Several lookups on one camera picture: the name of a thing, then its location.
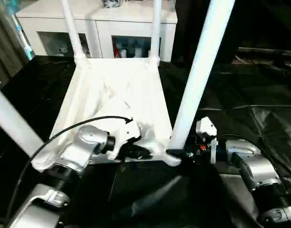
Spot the white plastic table top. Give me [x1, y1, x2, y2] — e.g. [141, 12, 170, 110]
[30, 56, 184, 173]

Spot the black mat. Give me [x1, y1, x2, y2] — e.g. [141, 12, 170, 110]
[0, 55, 291, 228]

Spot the red object behind glass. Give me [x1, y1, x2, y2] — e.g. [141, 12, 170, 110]
[114, 41, 122, 58]

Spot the white cabinet with glass doors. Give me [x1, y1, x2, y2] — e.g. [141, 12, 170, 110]
[14, 0, 179, 62]

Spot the clear glass trinket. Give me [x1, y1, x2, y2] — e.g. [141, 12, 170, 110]
[101, 0, 124, 8]

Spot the grey curtain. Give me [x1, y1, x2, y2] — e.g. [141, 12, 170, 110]
[0, 0, 30, 82]

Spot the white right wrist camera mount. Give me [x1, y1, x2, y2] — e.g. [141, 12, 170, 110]
[196, 116, 219, 165]

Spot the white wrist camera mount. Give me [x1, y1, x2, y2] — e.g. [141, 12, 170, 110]
[107, 120, 142, 160]
[196, 116, 219, 165]

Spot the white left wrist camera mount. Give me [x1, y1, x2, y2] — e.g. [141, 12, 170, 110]
[107, 120, 142, 160]

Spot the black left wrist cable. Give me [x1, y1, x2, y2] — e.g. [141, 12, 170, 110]
[2, 115, 135, 224]

